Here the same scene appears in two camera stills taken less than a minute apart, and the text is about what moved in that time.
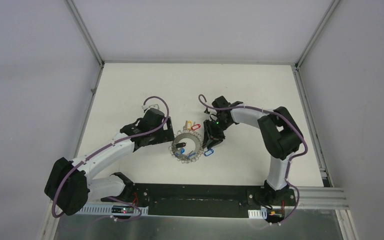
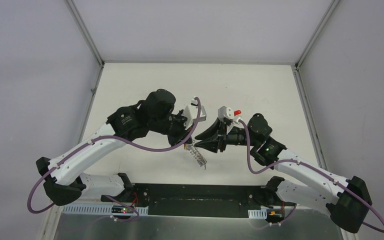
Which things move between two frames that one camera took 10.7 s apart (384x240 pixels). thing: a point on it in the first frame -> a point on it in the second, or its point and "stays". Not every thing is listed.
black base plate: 202,200 stays
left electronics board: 122,209 stays
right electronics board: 275,214 stays
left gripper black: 167,131 -> 180,131
